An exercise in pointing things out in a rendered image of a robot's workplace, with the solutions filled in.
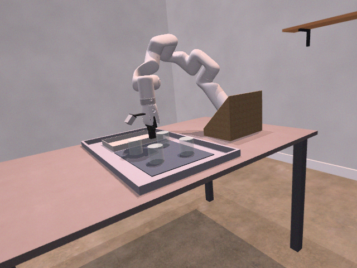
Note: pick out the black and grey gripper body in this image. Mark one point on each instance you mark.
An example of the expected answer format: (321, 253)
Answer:
(150, 110)

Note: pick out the clear glass jar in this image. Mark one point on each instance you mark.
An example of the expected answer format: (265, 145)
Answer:
(156, 154)
(186, 146)
(163, 138)
(135, 146)

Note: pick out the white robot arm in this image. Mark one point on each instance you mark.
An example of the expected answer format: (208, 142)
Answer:
(162, 48)

